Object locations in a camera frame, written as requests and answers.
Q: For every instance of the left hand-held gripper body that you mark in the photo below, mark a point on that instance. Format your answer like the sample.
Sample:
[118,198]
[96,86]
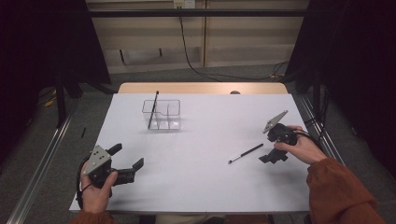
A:
[97,160]

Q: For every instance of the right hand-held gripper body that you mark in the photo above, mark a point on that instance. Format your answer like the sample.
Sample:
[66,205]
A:
[281,133]

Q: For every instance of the black pen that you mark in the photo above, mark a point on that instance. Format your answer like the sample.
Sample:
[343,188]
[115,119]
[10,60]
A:
[249,151]

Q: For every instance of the clear plastic organizer box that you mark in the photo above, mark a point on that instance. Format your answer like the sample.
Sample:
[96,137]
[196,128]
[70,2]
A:
[165,124]

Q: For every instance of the black makeup brush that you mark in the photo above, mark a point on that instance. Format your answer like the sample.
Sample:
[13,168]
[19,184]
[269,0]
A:
[153,110]

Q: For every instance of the person's right hand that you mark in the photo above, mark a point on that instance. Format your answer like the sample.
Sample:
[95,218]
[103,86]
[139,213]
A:
[303,149]

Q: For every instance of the person's left hand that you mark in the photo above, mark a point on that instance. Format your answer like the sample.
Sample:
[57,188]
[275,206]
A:
[95,196]

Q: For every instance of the small black stick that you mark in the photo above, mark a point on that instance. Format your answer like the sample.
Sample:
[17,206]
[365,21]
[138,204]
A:
[83,132]

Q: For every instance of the dark round table grommet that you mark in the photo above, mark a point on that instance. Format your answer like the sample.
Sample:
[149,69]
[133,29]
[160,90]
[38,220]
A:
[235,92]

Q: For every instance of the white table cover board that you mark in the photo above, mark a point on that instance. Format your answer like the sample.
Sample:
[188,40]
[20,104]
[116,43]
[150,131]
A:
[202,186]

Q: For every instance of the small yellow item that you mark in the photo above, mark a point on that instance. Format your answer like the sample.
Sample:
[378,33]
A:
[49,102]

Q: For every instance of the wooden table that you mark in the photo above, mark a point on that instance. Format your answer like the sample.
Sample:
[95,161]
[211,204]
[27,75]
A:
[186,88]

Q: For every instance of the black curtain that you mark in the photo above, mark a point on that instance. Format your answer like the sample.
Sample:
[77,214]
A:
[37,46]
[358,62]

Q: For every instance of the black horizontal metal bar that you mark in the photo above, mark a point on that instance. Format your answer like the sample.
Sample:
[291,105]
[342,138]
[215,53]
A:
[218,13]

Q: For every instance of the black stand post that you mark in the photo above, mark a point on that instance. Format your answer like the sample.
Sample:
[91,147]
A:
[60,102]
[316,102]

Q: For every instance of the aluminium rail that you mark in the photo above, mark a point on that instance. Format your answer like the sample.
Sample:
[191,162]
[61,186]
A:
[333,149]
[40,168]

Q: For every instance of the white wall socket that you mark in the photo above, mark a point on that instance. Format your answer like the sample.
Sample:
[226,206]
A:
[184,3]

